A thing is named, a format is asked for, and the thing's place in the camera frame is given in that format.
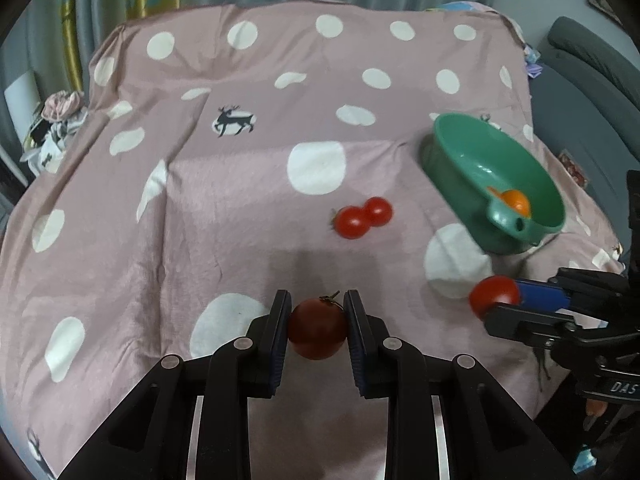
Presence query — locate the orange mandarin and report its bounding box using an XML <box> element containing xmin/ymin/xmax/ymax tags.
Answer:
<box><xmin>502</xmin><ymin>189</ymin><xmax>532</xmax><ymax>217</ymax></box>

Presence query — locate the wall picture frame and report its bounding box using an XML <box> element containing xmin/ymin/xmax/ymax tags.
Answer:
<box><xmin>585</xmin><ymin>0</ymin><xmax>627</xmax><ymax>27</ymax></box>

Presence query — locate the pink polka dot blanket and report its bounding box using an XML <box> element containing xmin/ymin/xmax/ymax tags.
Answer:
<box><xmin>0</xmin><ymin>2</ymin><xmax>626</xmax><ymax>480</ymax></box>

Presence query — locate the pile of clothes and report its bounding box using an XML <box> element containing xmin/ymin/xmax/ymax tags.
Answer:
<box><xmin>20</xmin><ymin>90</ymin><xmax>91</xmax><ymax>171</ymax></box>

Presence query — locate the red patterned packet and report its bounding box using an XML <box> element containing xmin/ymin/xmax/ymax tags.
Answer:
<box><xmin>559</xmin><ymin>149</ymin><xmax>590</xmax><ymax>190</ymax></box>

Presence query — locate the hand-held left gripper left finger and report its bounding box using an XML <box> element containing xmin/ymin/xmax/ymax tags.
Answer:
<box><xmin>60</xmin><ymin>289</ymin><xmax>293</xmax><ymax>480</ymax></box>

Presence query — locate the white cylinder appliance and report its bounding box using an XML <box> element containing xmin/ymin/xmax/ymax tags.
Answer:
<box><xmin>4</xmin><ymin>71</ymin><xmax>43</xmax><ymax>136</ymax></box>

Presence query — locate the green plastic bowl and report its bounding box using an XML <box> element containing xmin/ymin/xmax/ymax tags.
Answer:
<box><xmin>419</xmin><ymin>112</ymin><xmax>566</xmax><ymax>256</ymax></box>

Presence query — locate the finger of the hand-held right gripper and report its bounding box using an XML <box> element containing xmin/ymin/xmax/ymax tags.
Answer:
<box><xmin>482</xmin><ymin>302</ymin><xmax>640</xmax><ymax>357</ymax></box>
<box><xmin>515</xmin><ymin>266</ymin><xmax>627</xmax><ymax>312</ymax></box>

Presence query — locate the red tomato with stem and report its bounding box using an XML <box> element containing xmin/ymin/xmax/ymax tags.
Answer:
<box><xmin>288</xmin><ymin>296</ymin><xmax>349</xmax><ymax>361</ymax></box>
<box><xmin>331</xmin><ymin>205</ymin><xmax>373</xmax><ymax>239</ymax></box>

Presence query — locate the grey sofa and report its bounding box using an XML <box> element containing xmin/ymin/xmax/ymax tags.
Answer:
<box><xmin>529</xmin><ymin>15</ymin><xmax>640</xmax><ymax>281</ymax></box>

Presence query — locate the gold curtain strip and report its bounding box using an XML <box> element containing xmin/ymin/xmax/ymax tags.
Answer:
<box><xmin>59</xmin><ymin>0</ymin><xmax>85</xmax><ymax>92</ymax></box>

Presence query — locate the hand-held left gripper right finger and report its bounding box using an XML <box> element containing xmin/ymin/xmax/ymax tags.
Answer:
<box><xmin>344</xmin><ymin>289</ymin><xmax>574</xmax><ymax>480</ymax></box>

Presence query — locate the small colourful cloth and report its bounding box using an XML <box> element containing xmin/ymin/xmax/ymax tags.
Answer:
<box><xmin>521</xmin><ymin>44</ymin><xmax>545</xmax><ymax>80</ymax></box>

